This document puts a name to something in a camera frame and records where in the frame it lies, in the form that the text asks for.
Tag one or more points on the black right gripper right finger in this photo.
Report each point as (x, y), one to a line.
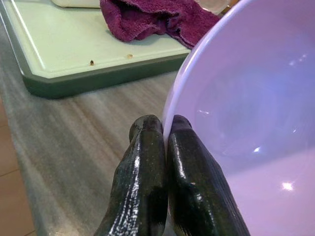
(194, 196)

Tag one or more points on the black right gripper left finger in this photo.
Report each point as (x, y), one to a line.
(142, 184)

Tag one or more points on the lilac plastic bowl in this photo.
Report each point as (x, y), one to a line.
(246, 98)

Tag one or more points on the pale green cutting board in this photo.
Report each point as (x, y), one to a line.
(73, 44)

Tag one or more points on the purple terry towel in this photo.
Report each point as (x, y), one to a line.
(147, 22)

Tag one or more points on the white slotted plastic scoop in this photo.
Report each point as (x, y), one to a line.
(76, 3)

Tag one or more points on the clear plastic food container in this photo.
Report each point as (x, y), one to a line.
(211, 3)

